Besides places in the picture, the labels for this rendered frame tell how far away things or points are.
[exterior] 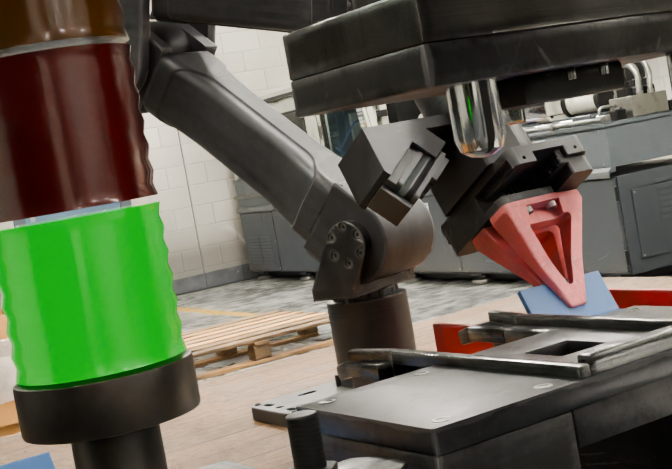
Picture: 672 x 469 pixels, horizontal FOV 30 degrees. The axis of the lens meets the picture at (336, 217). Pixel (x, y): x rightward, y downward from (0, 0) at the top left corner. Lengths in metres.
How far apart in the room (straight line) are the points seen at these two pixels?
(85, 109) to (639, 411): 0.31
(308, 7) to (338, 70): 0.43
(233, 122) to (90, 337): 0.73
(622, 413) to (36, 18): 0.32
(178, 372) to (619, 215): 7.19
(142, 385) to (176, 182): 11.76
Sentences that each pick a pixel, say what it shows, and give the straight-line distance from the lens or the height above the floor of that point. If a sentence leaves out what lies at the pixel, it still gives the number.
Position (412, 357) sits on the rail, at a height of 0.99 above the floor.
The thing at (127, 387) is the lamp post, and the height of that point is 1.05.
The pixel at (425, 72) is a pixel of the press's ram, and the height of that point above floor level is 1.11.
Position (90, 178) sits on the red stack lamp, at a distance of 0.27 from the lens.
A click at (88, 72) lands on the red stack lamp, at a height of 1.11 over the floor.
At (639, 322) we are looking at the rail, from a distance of 0.58.
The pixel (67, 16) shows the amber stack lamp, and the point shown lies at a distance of 0.27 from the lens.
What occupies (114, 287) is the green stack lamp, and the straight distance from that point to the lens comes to 0.27.
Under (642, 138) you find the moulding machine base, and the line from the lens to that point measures 7.58.
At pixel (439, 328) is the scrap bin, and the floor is 0.96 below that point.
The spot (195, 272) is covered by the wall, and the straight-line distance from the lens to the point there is 12.07.
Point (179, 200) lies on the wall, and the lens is 12.03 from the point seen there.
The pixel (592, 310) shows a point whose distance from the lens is 0.85.
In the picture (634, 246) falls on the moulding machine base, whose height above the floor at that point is 0.23.
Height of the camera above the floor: 1.09
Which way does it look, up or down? 3 degrees down
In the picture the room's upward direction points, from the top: 10 degrees counter-clockwise
